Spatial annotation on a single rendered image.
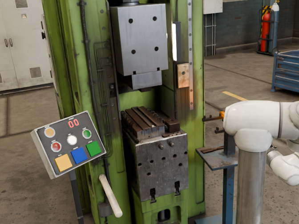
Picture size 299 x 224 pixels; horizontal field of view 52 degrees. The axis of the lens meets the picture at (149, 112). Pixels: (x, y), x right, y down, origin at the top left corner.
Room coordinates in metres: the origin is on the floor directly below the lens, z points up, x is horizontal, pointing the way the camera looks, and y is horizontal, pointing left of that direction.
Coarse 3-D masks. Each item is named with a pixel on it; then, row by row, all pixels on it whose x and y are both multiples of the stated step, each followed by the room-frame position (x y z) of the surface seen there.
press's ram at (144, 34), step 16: (112, 16) 1.96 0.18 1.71; (128, 16) 1.86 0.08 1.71; (144, 16) 1.90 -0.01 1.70; (160, 16) 1.93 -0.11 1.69; (112, 32) 2.01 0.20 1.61; (128, 32) 1.86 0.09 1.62; (144, 32) 1.89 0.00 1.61; (160, 32) 1.93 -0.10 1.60; (128, 48) 1.86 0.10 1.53; (144, 48) 1.89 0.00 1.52; (160, 48) 1.93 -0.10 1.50; (128, 64) 1.86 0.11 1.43; (144, 64) 1.89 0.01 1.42; (160, 64) 1.93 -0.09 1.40
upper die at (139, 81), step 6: (150, 72) 1.90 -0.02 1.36; (156, 72) 1.92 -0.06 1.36; (120, 78) 2.13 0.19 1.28; (126, 78) 1.97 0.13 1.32; (132, 78) 1.86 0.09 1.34; (138, 78) 1.87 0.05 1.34; (144, 78) 1.89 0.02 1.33; (150, 78) 1.90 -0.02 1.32; (156, 78) 1.91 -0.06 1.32; (126, 84) 1.99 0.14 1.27; (132, 84) 1.86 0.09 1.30; (138, 84) 1.87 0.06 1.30; (144, 84) 1.89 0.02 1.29; (150, 84) 1.90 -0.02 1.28; (156, 84) 1.91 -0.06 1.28
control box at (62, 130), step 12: (60, 120) 1.61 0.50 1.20; (72, 120) 1.64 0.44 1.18; (84, 120) 1.68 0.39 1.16; (36, 132) 1.49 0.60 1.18; (60, 132) 1.56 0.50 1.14; (72, 132) 1.60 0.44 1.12; (96, 132) 1.68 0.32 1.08; (36, 144) 1.51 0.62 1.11; (48, 144) 1.49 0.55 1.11; (60, 144) 1.52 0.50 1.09; (72, 144) 1.55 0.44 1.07; (84, 144) 1.59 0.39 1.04; (48, 156) 1.45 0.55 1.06; (72, 156) 1.51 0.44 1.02; (96, 156) 1.59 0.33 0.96; (48, 168) 1.44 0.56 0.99; (72, 168) 1.47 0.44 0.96
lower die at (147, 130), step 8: (128, 112) 2.20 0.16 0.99; (136, 112) 2.17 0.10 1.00; (144, 112) 2.15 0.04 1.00; (136, 120) 2.03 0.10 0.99; (144, 120) 2.00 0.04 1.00; (152, 120) 1.98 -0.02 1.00; (136, 128) 1.91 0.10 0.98; (144, 128) 1.88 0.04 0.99; (152, 128) 1.90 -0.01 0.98; (160, 128) 1.92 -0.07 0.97; (136, 136) 1.88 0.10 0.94; (144, 136) 1.88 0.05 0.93; (152, 136) 1.90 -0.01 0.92
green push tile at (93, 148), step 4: (96, 140) 1.64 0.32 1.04; (88, 144) 1.60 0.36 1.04; (92, 144) 1.61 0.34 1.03; (96, 144) 1.62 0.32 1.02; (88, 148) 1.58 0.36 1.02; (92, 148) 1.60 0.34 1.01; (96, 148) 1.61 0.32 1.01; (92, 152) 1.58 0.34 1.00; (96, 152) 1.59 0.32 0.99; (100, 152) 1.61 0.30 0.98
